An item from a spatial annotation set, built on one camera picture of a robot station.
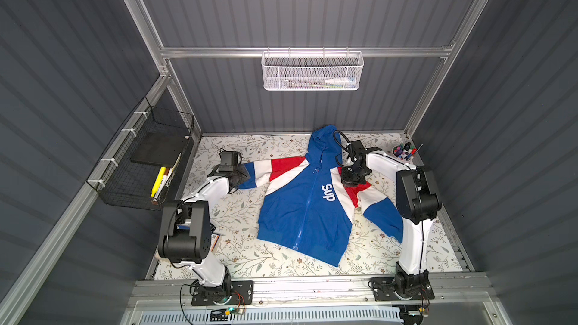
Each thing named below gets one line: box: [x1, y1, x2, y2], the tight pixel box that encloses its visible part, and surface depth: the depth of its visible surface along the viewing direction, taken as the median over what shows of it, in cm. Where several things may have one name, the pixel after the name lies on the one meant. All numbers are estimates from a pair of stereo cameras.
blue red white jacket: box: [237, 124, 405, 268], surface depth 93 cm
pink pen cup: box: [392, 141, 417, 161], surface depth 98 cm
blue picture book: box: [210, 232, 221, 252], surface depth 84 cm
